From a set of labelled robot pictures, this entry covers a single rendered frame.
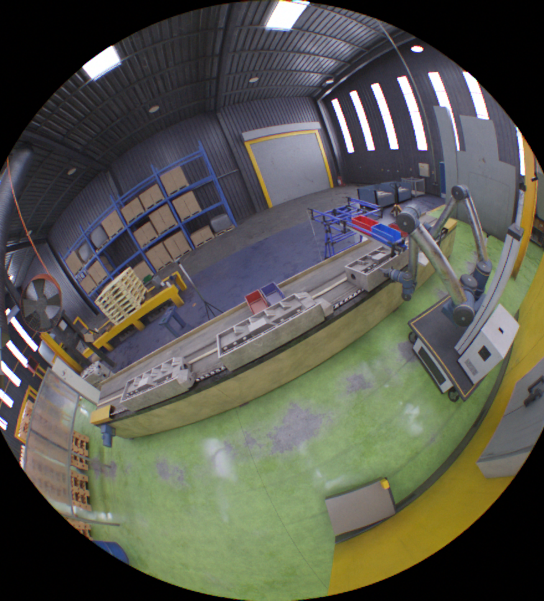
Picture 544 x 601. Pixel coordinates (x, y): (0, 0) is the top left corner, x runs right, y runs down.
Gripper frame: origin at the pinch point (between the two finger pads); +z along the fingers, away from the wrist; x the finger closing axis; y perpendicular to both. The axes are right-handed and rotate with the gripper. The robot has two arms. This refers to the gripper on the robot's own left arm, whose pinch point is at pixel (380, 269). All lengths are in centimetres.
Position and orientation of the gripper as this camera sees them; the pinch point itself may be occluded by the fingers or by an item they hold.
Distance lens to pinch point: 193.3
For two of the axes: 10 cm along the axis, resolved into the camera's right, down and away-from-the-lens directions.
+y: -3.7, -8.0, -4.8
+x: -8.8, 4.7, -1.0
